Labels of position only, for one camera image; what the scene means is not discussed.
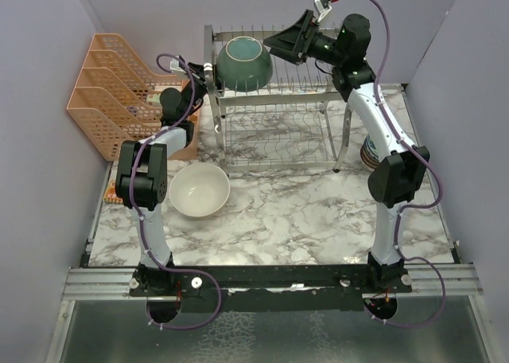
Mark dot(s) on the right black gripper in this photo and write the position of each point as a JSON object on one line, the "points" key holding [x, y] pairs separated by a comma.
{"points": [[292, 44]]}

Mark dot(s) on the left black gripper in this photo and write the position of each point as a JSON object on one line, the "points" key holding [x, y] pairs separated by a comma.
{"points": [[200, 75]]}

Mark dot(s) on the large teal ceramic bowl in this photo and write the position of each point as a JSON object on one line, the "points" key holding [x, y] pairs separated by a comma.
{"points": [[244, 65]]}

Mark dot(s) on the steel two-tier dish rack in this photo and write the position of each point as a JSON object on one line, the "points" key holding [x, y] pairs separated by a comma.
{"points": [[296, 121]]}

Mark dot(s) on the large cream ceramic bowl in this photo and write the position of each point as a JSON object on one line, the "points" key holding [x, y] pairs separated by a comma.
{"points": [[199, 190]]}

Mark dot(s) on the green patterned small bowl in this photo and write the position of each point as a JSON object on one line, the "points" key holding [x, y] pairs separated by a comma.
{"points": [[369, 144]]}

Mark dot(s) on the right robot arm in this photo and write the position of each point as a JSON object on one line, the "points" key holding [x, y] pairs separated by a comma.
{"points": [[399, 174]]}

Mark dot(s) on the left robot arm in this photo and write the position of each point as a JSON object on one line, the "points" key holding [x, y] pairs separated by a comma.
{"points": [[142, 182]]}

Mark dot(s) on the green white box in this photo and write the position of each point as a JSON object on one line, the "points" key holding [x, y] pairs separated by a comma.
{"points": [[152, 99]]}

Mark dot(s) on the orange plastic file organizer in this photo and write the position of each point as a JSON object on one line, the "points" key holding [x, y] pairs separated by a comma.
{"points": [[108, 101]]}

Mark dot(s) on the orange snack packet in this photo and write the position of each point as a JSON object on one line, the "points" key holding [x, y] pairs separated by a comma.
{"points": [[110, 196]]}

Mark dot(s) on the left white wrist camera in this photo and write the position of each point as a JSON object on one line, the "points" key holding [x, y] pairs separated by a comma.
{"points": [[176, 67]]}

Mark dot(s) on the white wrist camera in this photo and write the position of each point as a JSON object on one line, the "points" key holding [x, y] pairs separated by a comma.
{"points": [[323, 8], [176, 67]]}

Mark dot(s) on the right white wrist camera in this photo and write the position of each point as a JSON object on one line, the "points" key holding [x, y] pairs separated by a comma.
{"points": [[323, 8]]}

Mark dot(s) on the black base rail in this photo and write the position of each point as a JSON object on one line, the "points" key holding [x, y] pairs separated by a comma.
{"points": [[268, 288]]}

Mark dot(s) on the aluminium frame rail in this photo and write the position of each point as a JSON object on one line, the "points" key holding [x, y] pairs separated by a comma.
{"points": [[94, 284]]}

